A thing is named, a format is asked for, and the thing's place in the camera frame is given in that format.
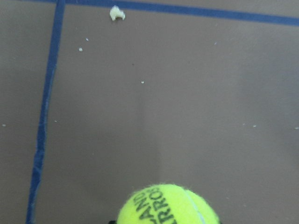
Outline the yellow tennis ball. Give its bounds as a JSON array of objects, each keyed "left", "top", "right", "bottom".
[{"left": 116, "top": 184, "right": 221, "bottom": 224}]

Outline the small yellow foam crumb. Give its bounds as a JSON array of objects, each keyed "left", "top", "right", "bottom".
[{"left": 109, "top": 6, "right": 126, "bottom": 21}]

